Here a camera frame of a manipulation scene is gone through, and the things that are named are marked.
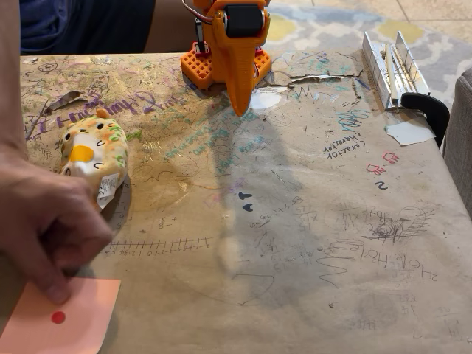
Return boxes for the plush cat toy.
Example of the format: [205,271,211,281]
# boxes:
[58,108,130,212]

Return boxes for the pink paper with red dot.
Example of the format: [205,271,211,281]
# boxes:
[0,276,122,354]

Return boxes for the person's bare forearm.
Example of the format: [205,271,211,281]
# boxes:
[0,0,30,156]

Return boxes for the person's bare hand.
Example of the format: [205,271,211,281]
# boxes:
[0,144,114,305]

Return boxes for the black red table clamp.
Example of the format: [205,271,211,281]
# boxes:
[194,16,210,57]

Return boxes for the brown upholstered seat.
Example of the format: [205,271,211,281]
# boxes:
[143,0,197,55]

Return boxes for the grey yellow patterned rug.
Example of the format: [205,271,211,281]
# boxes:
[257,0,472,110]

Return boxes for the thin wooden stick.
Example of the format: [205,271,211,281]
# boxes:
[384,43,401,104]

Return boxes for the scribbled brown paper table cover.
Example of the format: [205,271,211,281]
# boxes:
[18,47,472,354]

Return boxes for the person's dark blue jeans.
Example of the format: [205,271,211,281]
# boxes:
[18,0,156,56]

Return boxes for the grey upholstered couch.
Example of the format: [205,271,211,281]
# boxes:
[442,68,472,219]

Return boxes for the black curved clamp handle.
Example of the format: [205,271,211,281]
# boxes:
[400,91,451,149]

